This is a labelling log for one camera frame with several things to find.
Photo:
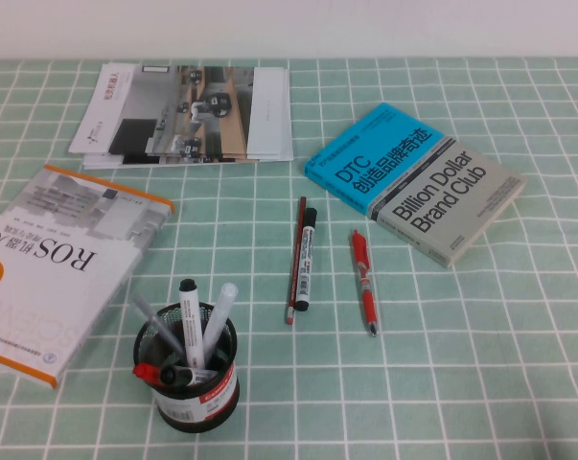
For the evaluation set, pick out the red black pencil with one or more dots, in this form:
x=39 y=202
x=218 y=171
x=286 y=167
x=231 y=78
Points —
x=294 y=268

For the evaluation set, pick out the red gel pen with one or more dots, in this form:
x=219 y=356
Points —
x=363 y=278

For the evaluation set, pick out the translucent white pen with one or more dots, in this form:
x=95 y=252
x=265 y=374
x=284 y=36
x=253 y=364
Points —
x=219 y=316

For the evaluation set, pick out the grey pen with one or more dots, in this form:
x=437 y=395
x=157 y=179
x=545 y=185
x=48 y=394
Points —
x=156 y=321

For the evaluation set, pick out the black mesh pen holder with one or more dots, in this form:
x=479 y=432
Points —
x=197 y=407

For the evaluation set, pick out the white marker with barcode label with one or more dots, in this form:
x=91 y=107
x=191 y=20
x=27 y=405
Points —
x=306 y=259

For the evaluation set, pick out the plain white brochure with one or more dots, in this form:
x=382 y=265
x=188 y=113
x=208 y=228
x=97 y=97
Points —
x=173 y=164

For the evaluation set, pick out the upright white marker black cap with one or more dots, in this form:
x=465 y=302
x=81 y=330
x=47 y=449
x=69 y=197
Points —
x=192 y=326

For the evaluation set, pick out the blue grey Billion Dollar book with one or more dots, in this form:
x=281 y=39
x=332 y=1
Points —
x=437 y=201

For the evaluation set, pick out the short black capped marker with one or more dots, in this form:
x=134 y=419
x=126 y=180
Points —
x=180 y=376

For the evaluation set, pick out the red capped marker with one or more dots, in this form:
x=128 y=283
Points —
x=145 y=371

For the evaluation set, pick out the white brochure with red title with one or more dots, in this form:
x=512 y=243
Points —
x=101 y=110

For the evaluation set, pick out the white orange ROS book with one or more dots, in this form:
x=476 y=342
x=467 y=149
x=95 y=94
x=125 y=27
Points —
x=53 y=249

